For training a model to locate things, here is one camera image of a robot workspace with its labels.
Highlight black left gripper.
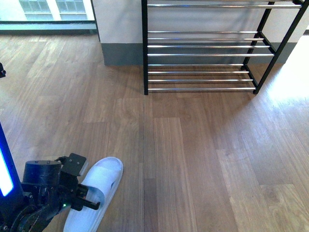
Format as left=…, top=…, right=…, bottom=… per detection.
left=22, top=159, right=100, bottom=210

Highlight light blue slide slipper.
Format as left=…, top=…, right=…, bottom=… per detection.
left=63, top=157, right=124, bottom=232

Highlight black metal shoe rack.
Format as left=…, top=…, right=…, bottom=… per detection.
left=141, top=0, right=309, bottom=94

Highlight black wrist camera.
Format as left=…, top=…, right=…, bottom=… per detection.
left=61, top=153, right=88, bottom=176

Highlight window frame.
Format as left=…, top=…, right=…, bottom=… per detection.
left=0, top=0, right=98, bottom=35

